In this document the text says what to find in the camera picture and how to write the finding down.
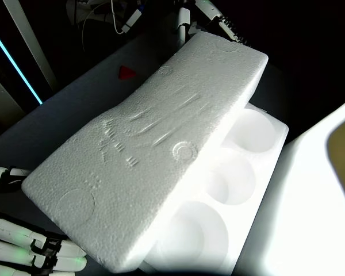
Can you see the large white container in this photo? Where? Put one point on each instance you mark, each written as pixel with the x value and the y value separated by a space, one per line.
pixel 299 207

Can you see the white styrofoam tray with wells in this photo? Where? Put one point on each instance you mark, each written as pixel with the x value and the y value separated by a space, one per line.
pixel 207 230

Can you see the cyan light strip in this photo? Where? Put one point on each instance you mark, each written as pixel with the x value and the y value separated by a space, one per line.
pixel 14 64

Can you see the white upright post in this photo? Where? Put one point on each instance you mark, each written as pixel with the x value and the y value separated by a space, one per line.
pixel 31 37

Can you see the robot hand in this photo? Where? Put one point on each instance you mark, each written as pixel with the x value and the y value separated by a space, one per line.
pixel 207 7
pixel 14 233

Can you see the red triangular toy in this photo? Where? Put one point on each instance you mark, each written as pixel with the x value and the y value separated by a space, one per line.
pixel 126 72

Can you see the white foam lid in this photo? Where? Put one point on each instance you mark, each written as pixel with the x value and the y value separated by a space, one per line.
pixel 146 129

